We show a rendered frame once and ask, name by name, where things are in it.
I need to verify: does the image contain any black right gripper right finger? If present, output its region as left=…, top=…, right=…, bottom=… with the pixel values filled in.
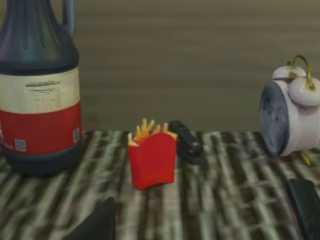
left=286, top=178, right=320, bottom=240

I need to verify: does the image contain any red french fries box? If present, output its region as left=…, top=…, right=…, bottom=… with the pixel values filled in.
left=127, top=118, right=179, bottom=190

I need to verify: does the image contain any dark sauce jug red label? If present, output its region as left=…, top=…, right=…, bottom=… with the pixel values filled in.
left=0, top=0, right=85, bottom=175

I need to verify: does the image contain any white twin-bell alarm clock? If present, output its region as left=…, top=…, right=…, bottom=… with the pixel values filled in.
left=258, top=54, right=320, bottom=166

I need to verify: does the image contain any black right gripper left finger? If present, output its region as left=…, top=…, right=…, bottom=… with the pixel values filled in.
left=64, top=196, right=116, bottom=240

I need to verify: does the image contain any black stapler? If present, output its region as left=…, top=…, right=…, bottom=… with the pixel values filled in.
left=168, top=120, right=204, bottom=165

